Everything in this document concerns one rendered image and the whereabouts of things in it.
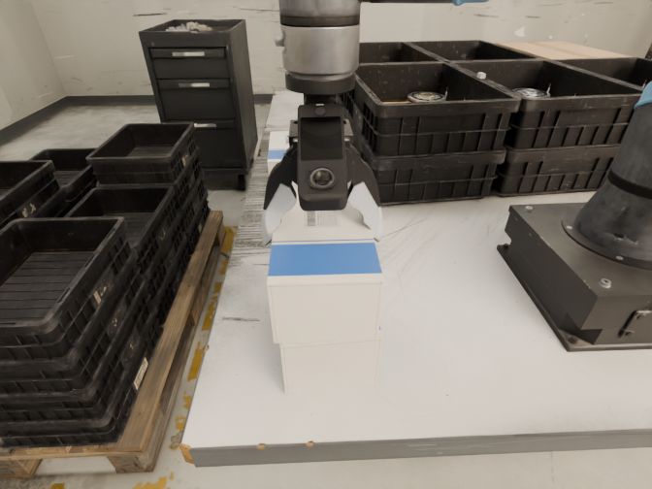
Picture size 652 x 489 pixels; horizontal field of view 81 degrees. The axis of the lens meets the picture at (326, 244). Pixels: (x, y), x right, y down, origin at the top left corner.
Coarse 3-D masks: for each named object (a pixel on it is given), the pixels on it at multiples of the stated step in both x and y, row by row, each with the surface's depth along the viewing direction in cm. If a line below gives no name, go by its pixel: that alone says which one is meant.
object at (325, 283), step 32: (288, 224) 48; (320, 224) 48; (352, 224) 48; (288, 256) 42; (320, 256) 42; (352, 256) 42; (288, 288) 39; (320, 288) 39; (352, 288) 39; (288, 320) 42; (320, 320) 42; (352, 320) 42
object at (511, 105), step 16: (368, 64) 105; (384, 64) 105; (400, 64) 105; (416, 64) 106; (432, 64) 107; (448, 64) 105; (480, 80) 90; (368, 96) 79; (512, 96) 78; (384, 112) 73; (400, 112) 74; (416, 112) 74; (432, 112) 75; (448, 112) 75; (464, 112) 76; (480, 112) 76; (496, 112) 76; (512, 112) 77
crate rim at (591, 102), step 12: (504, 60) 110; (516, 60) 110; (528, 60) 110; (540, 60) 110; (468, 72) 97; (576, 72) 99; (624, 84) 86; (564, 96) 78; (576, 96) 78; (588, 96) 78; (600, 96) 78; (612, 96) 78; (624, 96) 78; (636, 96) 79; (528, 108) 77; (540, 108) 77; (552, 108) 78; (564, 108) 78; (576, 108) 78; (588, 108) 79; (600, 108) 79; (612, 108) 79
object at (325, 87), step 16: (288, 80) 37; (304, 80) 36; (320, 80) 36; (336, 80) 36; (352, 80) 38; (304, 96) 42; (320, 96) 39; (352, 144) 42; (352, 160) 41; (352, 176) 42
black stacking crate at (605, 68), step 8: (576, 64) 112; (584, 64) 112; (592, 64) 113; (600, 64) 113; (608, 64) 113; (616, 64) 114; (624, 64) 114; (632, 64) 114; (640, 64) 113; (648, 64) 110; (600, 72) 114; (608, 72) 115; (616, 72) 115; (624, 72) 115; (632, 72) 115; (640, 72) 113; (648, 72) 111; (624, 80) 117; (632, 80) 116; (640, 80) 113; (648, 80) 111
